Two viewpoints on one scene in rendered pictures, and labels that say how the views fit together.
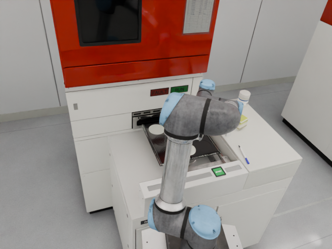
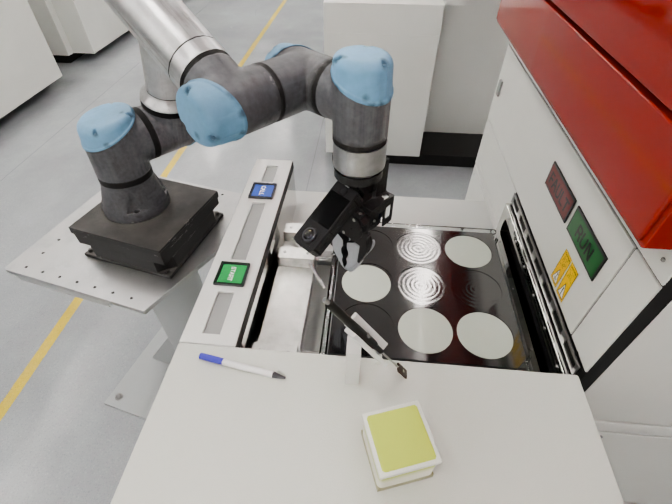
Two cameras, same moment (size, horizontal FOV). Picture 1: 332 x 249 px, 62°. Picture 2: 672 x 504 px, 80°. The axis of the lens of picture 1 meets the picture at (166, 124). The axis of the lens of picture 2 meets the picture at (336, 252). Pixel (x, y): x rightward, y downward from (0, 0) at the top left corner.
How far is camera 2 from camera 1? 159 cm
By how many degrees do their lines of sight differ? 80
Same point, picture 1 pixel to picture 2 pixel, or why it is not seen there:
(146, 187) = (276, 165)
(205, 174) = (245, 251)
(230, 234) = (137, 295)
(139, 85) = (552, 124)
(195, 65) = (630, 158)
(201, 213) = (113, 113)
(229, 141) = (321, 366)
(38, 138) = not seen: hidden behind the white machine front
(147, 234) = (233, 197)
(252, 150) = (240, 415)
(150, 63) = (567, 39)
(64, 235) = not seen: hidden behind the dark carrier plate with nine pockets
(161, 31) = not seen: outside the picture
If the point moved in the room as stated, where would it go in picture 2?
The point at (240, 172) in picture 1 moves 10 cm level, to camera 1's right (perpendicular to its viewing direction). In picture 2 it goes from (195, 322) to (150, 370)
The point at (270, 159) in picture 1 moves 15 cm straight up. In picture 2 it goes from (165, 450) to (122, 399)
